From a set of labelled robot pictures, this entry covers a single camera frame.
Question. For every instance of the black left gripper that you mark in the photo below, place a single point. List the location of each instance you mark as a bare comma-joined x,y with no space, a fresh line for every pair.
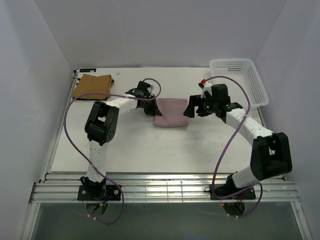
154,111

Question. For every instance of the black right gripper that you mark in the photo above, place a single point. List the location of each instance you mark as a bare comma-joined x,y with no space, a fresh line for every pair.
195,101

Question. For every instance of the mauve tank top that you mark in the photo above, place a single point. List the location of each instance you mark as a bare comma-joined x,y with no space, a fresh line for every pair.
172,113

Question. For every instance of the tan tank top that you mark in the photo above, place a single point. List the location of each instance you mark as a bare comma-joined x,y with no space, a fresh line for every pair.
93,84

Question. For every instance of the black white striped tank top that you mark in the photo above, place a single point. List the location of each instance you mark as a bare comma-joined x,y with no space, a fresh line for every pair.
104,98

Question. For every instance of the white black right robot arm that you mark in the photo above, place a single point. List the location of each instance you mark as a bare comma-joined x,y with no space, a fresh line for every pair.
270,151

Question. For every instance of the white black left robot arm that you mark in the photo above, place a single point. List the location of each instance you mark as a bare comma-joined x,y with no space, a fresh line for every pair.
101,127

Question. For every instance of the white plastic perforated basket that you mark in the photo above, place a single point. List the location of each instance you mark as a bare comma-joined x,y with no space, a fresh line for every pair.
244,72

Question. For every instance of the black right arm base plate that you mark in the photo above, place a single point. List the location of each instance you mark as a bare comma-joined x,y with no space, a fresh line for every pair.
220,192

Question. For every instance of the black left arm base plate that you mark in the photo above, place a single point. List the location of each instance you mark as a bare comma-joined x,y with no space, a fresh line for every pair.
109,191

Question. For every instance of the aluminium rail frame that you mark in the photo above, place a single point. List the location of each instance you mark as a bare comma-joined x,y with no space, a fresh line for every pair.
154,188

